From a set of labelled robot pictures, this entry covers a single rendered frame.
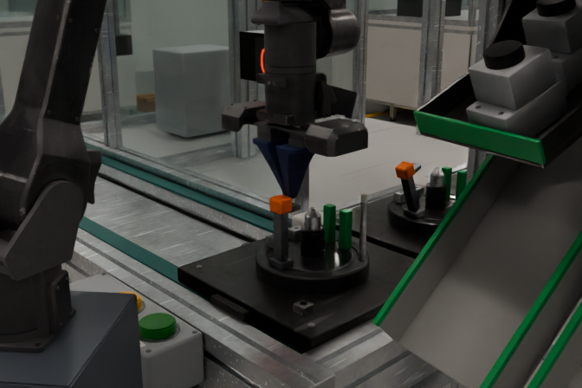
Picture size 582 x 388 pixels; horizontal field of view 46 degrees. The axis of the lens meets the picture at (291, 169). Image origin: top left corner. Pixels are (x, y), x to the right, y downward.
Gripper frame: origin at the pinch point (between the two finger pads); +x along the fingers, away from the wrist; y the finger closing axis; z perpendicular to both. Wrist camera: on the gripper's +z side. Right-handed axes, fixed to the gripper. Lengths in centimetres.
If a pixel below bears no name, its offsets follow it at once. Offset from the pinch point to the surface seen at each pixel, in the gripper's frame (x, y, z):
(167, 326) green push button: 13.1, -0.3, -17.9
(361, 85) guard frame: 13, 81, 105
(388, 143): 26, 63, 96
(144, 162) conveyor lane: 15, 60, 16
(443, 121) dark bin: -10.2, -23.6, -4.7
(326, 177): 25, 52, 59
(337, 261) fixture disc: 11.6, -3.7, 4.1
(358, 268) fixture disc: 11.6, -6.7, 4.4
